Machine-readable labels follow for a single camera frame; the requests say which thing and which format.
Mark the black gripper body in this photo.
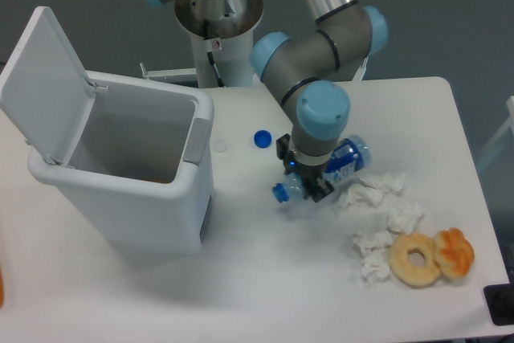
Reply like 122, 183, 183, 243
283, 150, 329, 189

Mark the blue label plastic bottle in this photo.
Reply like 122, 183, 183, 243
271, 135, 371, 202

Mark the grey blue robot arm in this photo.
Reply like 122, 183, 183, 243
146, 0, 389, 202

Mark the blue bottle cap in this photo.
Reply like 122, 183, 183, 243
253, 129, 272, 149

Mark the crumpled white tissue upper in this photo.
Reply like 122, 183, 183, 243
337, 173, 408, 214

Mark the crumpled white tissue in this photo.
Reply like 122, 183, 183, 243
353, 231, 393, 288
337, 173, 408, 214
387, 203, 424, 235

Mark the crumpled white tissue lower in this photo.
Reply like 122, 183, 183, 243
353, 231, 393, 288

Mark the crumpled white tissue middle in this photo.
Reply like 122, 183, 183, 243
387, 203, 424, 235

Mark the white trash bin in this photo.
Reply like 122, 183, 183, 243
28, 71, 214, 255

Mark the orange glazed twisted bun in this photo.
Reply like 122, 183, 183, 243
434, 227, 475, 280

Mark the black device at edge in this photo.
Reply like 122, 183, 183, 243
483, 284, 513, 326

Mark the white trash bin lid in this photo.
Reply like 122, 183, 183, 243
1, 6, 108, 165

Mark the black cable on pedestal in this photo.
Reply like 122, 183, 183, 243
202, 19, 226, 88

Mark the plain ring doughnut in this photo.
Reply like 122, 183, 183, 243
388, 233, 441, 287

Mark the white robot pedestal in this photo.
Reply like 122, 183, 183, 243
138, 0, 369, 88

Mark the white frame at right edge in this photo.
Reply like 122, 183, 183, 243
475, 96, 513, 175

